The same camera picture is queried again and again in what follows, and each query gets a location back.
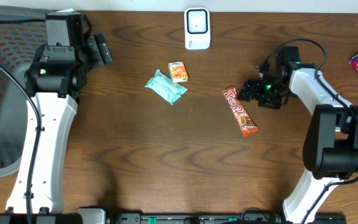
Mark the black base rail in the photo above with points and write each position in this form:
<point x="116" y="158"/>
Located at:
<point x="250" y="215"/>

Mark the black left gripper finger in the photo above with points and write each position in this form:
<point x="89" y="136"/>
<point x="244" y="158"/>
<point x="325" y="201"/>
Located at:
<point x="95" y="56"/>
<point x="103" y="48"/>

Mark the white barcode scanner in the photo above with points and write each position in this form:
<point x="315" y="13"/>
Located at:
<point x="197" y="28"/>

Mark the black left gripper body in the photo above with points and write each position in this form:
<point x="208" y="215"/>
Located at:
<point x="59" y="50"/>

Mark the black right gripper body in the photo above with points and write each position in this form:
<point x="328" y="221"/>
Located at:
<point x="257" y="91"/>

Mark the small orange tissue pack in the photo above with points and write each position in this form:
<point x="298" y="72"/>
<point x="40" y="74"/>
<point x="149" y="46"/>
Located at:
<point x="178" y="72"/>

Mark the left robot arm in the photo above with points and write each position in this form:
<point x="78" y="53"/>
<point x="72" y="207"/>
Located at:
<point x="52" y="87"/>

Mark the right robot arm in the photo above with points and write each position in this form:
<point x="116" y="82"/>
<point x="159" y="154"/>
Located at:
<point x="330" y="149"/>

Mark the orange brown snack bar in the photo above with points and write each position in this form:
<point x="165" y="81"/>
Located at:
<point x="244" y="120"/>

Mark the teal snack bar wrapper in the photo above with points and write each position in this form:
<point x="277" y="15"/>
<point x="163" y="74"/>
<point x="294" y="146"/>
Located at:
<point x="164" y="87"/>

